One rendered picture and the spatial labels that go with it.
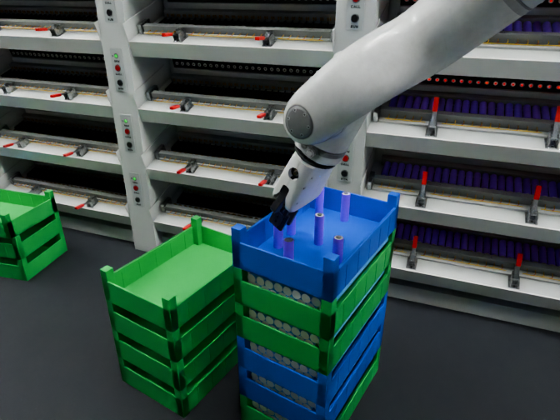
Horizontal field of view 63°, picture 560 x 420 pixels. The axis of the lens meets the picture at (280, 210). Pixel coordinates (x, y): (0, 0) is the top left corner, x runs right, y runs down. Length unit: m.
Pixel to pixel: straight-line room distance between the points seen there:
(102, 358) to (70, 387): 0.10
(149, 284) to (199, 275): 0.11
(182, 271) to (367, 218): 0.45
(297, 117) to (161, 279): 0.61
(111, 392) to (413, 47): 0.99
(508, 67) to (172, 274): 0.89
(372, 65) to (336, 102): 0.06
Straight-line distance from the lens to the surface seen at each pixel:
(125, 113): 1.53
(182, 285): 1.08
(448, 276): 1.36
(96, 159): 1.68
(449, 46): 0.60
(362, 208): 1.00
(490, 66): 1.17
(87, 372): 1.29
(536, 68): 1.17
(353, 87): 0.58
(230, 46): 1.29
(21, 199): 1.83
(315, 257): 0.86
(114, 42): 1.49
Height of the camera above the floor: 0.86
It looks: 26 degrees down
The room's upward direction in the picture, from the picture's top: straight up
